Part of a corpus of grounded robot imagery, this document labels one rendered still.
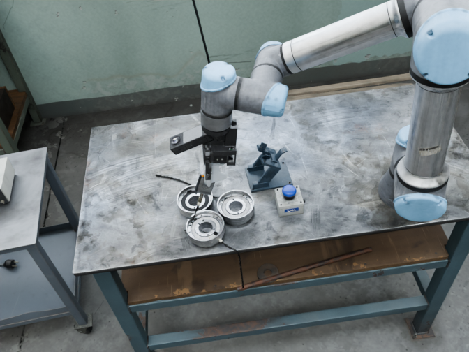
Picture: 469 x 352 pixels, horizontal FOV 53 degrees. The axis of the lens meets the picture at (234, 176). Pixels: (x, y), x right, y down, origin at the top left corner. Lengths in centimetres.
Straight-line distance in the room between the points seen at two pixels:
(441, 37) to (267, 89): 36
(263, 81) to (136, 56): 191
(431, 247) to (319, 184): 45
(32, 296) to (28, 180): 52
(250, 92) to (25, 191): 101
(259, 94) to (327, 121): 64
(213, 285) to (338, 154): 57
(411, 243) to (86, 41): 205
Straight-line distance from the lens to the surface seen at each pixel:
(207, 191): 130
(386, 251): 163
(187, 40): 287
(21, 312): 210
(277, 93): 104
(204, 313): 212
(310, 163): 150
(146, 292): 157
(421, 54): 92
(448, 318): 220
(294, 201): 134
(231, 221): 132
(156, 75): 299
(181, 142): 118
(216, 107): 107
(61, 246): 221
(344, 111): 169
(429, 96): 100
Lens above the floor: 187
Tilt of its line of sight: 47 degrees down
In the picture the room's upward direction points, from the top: 6 degrees counter-clockwise
